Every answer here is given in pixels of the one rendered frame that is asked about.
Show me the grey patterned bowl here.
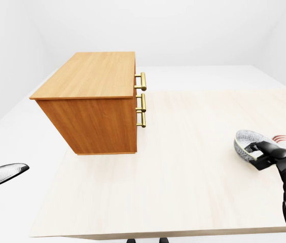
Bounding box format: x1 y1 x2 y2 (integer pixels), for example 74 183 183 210
233 129 280 163

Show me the brass drawer handle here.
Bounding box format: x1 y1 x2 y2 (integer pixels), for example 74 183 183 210
133 71 148 92
135 111 147 129
135 93 147 113

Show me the wooden cabinet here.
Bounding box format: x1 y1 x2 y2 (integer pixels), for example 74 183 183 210
29 52 138 156

